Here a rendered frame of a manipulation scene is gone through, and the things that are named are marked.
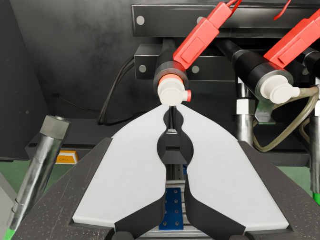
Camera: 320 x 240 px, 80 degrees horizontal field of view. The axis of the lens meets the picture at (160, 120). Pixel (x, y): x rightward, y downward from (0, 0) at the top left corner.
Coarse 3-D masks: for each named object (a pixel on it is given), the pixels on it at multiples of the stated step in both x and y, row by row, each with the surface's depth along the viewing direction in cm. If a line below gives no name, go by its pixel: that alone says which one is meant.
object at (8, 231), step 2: (8, 228) 16; (6, 230) 16; (8, 230) 16; (10, 230) 15; (12, 230) 15; (6, 232) 16; (8, 232) 15; (10, 232) 15; (12, 232) 15; (14, 232) 15; (6, 234) 16; (8, 234) 15; (10, 234) 15; (12, 234) 15; (4, 236) 16; (6, 236) 15; (8, 236) 15; (10, 236) 15; (4, 238) 15; (6, 238) 15; (8, 238) 15; (10, 238) 15
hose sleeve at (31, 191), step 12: (48, 144) 16; (60, 144) 17; (36, 156) 16; (48, 156) 16; (36, 168) 16; (48, 168) 16; (24, 180) 16; (36, 180) 16; (24, 192) 15; (36, 192) 16; (24, 204) 15; (12, 216) 15; (24, 216) 15; (12, 228) 15
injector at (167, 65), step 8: (168, 40) 26; (168, 48) 22; (160, 56) 18; (168, 56) 17; (160, 64) 16; (168, 64) 15; (176, 64) 15; (160, 72) 15; (168, 72) 14; (176, 72) 14; (184, 72) 15; (184, 80) 15; (184, 88) 15
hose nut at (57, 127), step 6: (48, 120) 16; (54, 120) 16; (60, 120) 16; (66, 120) 17; (42, 126) 16; (48, 126) 16; (54, 126) 16; (60, 126) 16; (66, 126) 16; (42, 132) 16; (48, 132) 16; (54, 132) 16; (60, 132) 16; (66, 132) 17; (60, 138) 16; (66, 138) 17
